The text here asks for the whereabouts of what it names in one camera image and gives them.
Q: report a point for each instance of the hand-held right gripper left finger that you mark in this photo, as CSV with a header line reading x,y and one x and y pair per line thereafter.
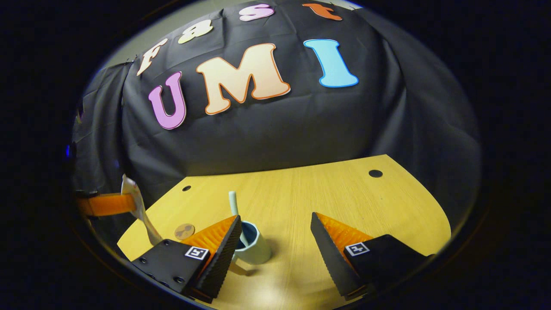
x,y
221,262

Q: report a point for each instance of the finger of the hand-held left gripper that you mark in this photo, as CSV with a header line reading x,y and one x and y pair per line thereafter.
x,y
107,204

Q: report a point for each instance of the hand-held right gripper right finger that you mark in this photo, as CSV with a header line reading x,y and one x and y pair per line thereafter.
x,y
331,258

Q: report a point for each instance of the white toothpaste tube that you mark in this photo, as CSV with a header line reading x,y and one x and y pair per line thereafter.
x,y
142,215

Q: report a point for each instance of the light blue cup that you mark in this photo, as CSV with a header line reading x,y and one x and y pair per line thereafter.
x,y
258,252

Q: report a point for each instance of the round cork coaster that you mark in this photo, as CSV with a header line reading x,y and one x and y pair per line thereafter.
x,y
184,231

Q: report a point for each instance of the pale green toothbrush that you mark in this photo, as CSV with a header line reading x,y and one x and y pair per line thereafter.
x,y
233,204

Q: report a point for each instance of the wooden desktop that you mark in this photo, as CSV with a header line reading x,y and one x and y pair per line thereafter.
x,y
323,189

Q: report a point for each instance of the black backdrop cloth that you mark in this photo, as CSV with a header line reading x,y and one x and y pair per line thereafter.
x,y
280,129

